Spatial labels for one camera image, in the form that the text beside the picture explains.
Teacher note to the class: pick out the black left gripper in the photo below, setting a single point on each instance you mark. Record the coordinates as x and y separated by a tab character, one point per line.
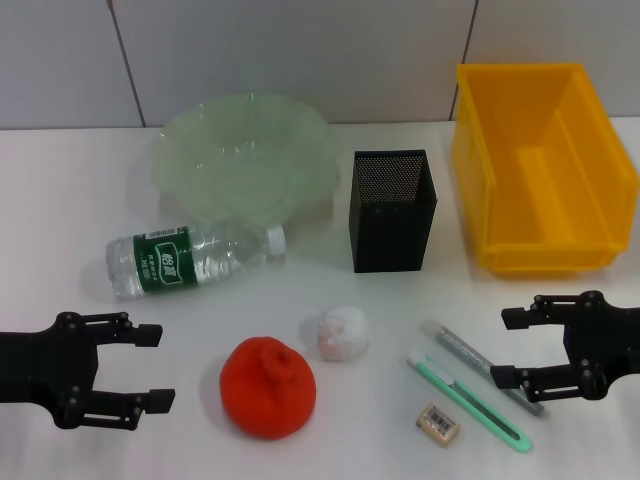
45	367

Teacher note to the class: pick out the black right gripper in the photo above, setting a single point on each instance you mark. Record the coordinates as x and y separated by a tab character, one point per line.
612	350

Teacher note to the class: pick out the mint green utility knife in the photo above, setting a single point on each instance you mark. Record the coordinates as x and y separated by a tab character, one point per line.
480	405

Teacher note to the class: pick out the clear water bottle green label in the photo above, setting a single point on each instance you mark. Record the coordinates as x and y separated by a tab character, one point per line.
165	260

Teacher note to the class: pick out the red toy fruit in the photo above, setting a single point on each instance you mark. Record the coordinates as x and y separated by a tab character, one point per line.
265	395

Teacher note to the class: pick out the beige eraser with barcode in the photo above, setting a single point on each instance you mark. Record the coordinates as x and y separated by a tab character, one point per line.
437	422

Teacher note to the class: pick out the white paper ball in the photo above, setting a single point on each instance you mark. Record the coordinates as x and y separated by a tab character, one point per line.
342	330

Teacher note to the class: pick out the grey pen with clear cap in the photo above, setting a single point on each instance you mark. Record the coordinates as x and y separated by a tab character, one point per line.
465	350

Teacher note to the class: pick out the black mesh pen holder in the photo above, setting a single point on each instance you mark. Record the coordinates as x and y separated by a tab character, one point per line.
390	235

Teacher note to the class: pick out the translucent green wavy fruit bowl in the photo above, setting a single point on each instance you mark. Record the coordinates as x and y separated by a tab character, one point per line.
210	150

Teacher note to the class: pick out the yellow plastic storage bin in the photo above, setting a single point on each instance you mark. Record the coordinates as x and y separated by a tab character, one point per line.
550	200

